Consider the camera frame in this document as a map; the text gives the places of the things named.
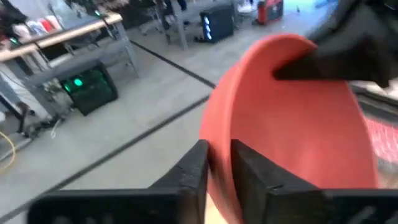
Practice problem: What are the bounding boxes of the wooden top workbench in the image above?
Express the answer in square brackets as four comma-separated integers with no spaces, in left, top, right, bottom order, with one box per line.
[0,12,140,138]

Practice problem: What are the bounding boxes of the coral plastic bowl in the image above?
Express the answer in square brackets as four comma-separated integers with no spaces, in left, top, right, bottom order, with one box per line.
[198,33,380,224]

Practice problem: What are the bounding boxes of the black aluminium rail frame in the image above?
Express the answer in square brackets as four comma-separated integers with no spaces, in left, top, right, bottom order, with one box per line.
[351,83,398,124]

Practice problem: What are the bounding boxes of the red and black equipment case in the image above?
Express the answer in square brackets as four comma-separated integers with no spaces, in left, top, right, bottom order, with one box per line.
[255,0,285,26]

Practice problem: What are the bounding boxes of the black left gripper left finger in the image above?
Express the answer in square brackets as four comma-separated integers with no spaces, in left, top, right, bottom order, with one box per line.
[27,139,209,224]

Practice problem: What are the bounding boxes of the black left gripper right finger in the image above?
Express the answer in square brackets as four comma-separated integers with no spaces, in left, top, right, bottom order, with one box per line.
[231,139,398,224]

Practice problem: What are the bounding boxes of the black computer with white lights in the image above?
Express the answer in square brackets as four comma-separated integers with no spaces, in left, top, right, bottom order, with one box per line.
[198,3,236,44]

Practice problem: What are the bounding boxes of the black computer with green lights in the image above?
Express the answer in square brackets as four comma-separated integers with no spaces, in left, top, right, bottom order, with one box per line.
[58,61,119,117]

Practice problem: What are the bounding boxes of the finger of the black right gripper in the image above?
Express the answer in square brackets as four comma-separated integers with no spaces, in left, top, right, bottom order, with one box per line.
[272,50,327,81]

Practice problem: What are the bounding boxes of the red patterned ceramic bowl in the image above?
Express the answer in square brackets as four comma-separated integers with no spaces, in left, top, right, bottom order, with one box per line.
[364,115,398,165]

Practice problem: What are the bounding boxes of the yellow floor cable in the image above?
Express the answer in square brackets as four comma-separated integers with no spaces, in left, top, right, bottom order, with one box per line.
[0,130,17,171]

